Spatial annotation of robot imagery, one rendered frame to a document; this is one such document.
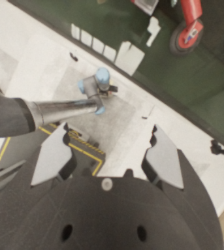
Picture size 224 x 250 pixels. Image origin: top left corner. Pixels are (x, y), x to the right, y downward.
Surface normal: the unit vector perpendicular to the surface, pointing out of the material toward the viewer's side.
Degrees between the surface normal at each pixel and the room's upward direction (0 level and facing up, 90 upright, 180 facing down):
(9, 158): 0
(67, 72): 0
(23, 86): 10
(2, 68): 0
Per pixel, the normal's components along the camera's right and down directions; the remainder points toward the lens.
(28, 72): -0.12, 0.02
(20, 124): 0.84, 0.39
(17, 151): 0.06, 0.13
